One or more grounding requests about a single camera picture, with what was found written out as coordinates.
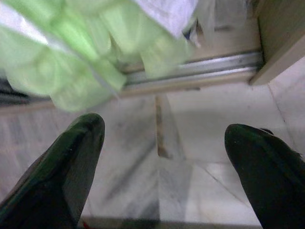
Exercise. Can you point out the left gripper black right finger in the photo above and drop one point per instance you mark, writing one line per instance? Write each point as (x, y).
(269, 176)

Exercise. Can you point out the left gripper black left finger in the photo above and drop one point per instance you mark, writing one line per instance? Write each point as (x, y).
(54, 176)

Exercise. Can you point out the pale green cloth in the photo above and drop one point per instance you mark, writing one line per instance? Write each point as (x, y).
(71, 52)

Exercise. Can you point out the metal sliding door track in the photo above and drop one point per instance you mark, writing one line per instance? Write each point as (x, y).
(195, 69)

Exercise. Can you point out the white lilac cloth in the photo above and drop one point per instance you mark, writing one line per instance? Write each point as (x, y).
(169, 14)

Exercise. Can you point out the beige wooden door frame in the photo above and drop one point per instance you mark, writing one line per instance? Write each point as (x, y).
(278, 40)

